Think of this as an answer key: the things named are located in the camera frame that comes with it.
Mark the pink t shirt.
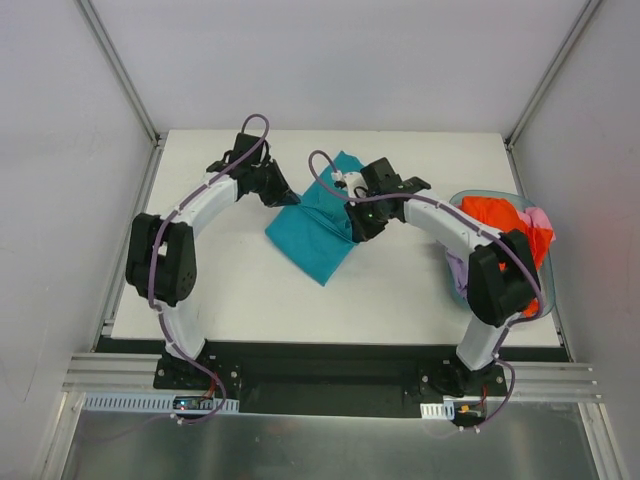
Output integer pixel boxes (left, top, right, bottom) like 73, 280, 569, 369
517, 207, 553, 230

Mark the right aluminium corner post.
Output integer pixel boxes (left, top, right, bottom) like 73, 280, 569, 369
504, 0, 605, 151

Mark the teal t shirt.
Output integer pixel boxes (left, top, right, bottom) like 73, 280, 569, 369
265, 181, 356, 286

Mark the left aluminium corner post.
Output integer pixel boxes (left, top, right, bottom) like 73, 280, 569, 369
74, 0, 163, 146

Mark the aluminium front frame rail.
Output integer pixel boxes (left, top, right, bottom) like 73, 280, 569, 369
62, 352, 604, 403

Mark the orange t shirt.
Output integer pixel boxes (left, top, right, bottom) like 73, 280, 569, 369
454, 195, 556, 317

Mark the lavender t shirt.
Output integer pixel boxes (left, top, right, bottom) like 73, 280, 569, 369
445, 249, 468, 300

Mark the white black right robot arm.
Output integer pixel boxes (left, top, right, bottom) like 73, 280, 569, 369
331, 158, 542, 397

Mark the aluminium corner post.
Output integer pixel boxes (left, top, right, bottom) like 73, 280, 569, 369
74, 0, 163, 146
504, 0, 605, 151

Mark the white slotted cable duct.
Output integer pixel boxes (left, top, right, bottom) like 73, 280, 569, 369
83, 393, 240, 415

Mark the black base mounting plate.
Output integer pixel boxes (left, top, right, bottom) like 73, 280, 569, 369
153, 341, 507, 418

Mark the small white cable duct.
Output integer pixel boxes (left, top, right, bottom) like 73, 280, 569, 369
420, 401, 455, 421

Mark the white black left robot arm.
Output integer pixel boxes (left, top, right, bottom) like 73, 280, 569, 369
125, 132, 300, 389

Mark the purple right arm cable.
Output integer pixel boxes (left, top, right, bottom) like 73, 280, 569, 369
307, 149, 546, 440

